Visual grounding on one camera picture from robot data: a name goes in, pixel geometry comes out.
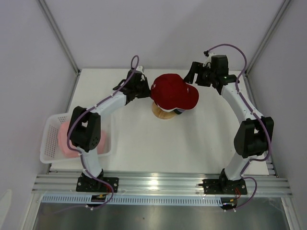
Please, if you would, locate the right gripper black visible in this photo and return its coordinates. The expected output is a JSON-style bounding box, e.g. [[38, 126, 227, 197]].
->
[[183, 62, 216, 87]]

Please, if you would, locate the red LA baseball cap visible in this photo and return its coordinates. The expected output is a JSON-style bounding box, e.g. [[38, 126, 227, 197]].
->
[[150, 73, 199, 110]]

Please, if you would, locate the dark green baseball cap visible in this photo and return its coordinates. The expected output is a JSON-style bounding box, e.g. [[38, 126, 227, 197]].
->
[[173, 109, 185, 115]]

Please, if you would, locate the pink baseball cap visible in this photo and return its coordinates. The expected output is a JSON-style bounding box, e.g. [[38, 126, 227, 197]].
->
[[58, 121, 107, 158]]

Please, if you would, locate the white baseball cap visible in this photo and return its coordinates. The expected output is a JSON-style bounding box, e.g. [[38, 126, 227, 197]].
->
[[160, 107, 177, 113]]

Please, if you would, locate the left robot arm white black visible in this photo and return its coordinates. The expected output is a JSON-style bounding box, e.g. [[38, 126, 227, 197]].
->
[[66, 68, 150, 192]]

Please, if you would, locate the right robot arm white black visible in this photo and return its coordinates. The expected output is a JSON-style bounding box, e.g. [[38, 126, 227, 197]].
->
[[184, 51, 274, 194]]

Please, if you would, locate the wooden hat stand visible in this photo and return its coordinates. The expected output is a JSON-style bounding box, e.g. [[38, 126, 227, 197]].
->
[[152, 103, 177, 120]]

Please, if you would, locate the white plastic bin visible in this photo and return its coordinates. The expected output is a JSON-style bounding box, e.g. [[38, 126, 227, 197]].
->
[[40, 113, 115, 164]]

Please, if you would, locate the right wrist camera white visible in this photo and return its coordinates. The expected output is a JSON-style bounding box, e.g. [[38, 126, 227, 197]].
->
[[203, 51, 215, 66]]

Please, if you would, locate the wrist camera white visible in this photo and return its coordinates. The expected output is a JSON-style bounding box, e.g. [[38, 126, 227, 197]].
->
[[203, 51, 215, 66], [136, 66, 144, 75]]

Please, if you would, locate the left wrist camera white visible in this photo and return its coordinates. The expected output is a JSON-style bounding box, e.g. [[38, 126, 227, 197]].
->
[[136, 66, 144, 75]]

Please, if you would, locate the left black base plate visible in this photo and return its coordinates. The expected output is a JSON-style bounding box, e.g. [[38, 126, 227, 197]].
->
[[76, 176, 119, 193]]

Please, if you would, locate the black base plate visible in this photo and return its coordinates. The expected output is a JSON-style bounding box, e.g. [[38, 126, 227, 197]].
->
[[76, 176, 119, 193], [198, 179, 248, 195]]

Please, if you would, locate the right aluminium corner post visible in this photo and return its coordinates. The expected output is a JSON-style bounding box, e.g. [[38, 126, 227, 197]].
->
[[245, 0, 293, 76]]

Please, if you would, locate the aluminium corner post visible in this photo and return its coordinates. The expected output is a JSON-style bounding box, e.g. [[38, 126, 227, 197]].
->
[[245, 0, 293, 76], [36, 0, 80, 75]]

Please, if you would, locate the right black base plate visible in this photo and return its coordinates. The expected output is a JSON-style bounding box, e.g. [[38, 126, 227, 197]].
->
[[198, 179, 248, 195]]

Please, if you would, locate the left aluminium corner post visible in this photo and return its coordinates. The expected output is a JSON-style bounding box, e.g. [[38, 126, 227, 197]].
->
[[36, 0, 80, 75]]

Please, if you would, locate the aluminium mounting rail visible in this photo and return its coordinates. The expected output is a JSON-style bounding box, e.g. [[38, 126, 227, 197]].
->
[[32, 171, 293, 197]]

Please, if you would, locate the white slotted cable duct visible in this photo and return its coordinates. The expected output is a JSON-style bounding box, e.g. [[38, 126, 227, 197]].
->
[[42, 194, 222, 207]]

